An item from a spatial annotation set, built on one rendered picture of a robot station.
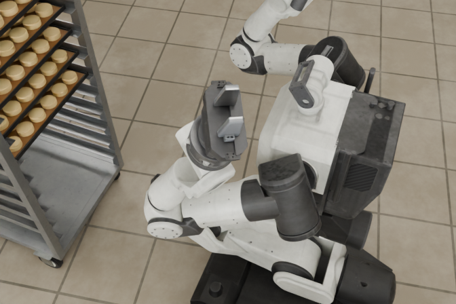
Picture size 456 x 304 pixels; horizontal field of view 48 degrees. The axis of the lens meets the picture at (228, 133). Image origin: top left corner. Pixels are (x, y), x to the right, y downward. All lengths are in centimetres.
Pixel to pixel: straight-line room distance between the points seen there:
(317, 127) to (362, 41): 192
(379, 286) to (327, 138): 72
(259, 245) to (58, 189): 90
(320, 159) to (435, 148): 152
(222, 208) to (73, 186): 118
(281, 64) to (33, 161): 128
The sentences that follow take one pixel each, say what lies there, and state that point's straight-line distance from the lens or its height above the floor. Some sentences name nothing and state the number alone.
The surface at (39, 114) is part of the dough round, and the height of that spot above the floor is 70.
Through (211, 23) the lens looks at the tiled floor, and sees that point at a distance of 307.
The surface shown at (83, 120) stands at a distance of 204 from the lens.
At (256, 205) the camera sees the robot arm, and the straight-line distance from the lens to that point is 106.
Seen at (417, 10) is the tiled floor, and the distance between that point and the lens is 338.
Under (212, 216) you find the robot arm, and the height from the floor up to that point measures 93.
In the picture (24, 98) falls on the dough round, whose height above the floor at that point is 79.
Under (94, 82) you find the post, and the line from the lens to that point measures 184.
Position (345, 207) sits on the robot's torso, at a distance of 128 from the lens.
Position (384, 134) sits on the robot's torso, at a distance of 118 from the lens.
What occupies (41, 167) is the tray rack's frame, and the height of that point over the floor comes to 15.
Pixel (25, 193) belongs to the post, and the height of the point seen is 57.
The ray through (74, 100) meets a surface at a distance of 199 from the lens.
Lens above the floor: 188
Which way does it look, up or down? 50 degrees down
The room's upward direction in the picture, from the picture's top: straight up
